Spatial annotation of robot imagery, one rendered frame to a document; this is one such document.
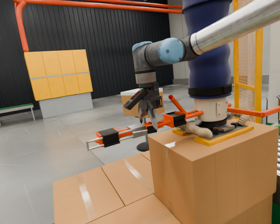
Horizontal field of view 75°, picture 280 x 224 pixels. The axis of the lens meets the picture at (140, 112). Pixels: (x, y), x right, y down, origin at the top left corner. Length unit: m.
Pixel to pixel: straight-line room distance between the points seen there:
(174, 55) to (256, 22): 0.26
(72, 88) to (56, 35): 4.27
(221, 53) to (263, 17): 0.34
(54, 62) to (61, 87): 0.98
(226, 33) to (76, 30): 11.25
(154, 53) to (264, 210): 1.12
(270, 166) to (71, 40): 11.14
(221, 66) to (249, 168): 0.53
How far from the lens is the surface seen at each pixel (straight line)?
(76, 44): 11.64
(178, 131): 1.10
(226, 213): 1.12
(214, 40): 0.74
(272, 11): 0.69
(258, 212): 1.39
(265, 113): 0.99
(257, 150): 1.12
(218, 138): 0.99
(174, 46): 0.71
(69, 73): 8.01
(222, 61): 1.01
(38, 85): 7.86
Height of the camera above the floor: 1.33
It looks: 12 degrees down
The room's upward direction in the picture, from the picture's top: 7 degrees counter-clockwise
